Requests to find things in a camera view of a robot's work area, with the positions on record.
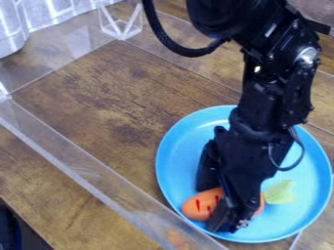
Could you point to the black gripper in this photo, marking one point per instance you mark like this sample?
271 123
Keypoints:
239 160

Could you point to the orange toy carrot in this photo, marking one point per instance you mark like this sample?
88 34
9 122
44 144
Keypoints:
199 206

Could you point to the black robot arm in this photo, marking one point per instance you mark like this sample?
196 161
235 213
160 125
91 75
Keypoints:
281 55

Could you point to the blue plastic plate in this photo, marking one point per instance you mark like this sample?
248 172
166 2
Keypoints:
281 220

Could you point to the clear acrylic front barrier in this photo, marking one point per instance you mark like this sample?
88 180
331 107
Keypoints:
151 217

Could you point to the clear acrylic barrier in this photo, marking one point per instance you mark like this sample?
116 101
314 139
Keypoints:
56 45
151 217

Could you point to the clear acrylic back barrier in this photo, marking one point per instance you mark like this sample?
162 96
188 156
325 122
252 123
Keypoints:
56 45

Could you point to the white checkered curtain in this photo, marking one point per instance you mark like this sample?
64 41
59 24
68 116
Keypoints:
25 16

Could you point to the clear acrylic corner bracket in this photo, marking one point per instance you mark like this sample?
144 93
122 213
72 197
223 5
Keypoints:
122 22

